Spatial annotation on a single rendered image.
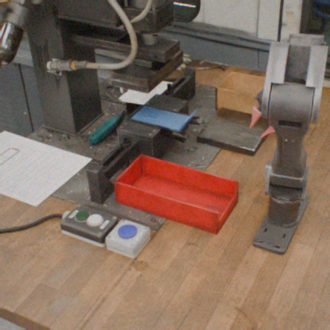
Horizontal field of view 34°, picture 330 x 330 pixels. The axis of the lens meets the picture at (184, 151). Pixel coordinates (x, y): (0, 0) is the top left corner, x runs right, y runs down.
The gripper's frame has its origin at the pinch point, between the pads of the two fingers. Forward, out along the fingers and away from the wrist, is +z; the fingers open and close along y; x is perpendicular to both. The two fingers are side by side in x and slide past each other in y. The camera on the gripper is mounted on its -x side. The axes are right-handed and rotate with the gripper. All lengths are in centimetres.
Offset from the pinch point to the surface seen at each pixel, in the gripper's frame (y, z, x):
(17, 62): 106, 101, -51
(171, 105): 21.5, 15.6, -3.7
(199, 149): 8.3, 17.9, -0.8
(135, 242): 2.2, 12.0, 38.2
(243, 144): 0.7, 11.0, -5.6
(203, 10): 44, 22, -59
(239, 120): 6.4, 14.0, -15.8
